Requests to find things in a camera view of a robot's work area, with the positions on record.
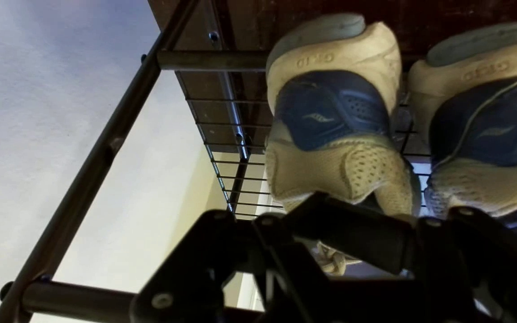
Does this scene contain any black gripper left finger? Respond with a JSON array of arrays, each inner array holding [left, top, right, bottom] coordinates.
[[127, 190, 420, 323]]

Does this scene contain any black metal shoe rack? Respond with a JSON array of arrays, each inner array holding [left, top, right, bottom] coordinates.
[[0, 0, 436, 323]]

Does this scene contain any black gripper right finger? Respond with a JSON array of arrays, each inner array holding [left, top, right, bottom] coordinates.
[[414, 205, 517, 323]]

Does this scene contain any blue white sneaker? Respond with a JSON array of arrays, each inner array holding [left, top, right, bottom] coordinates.
[[262, 11, 416, 219], [403, 22, 517, 223]]

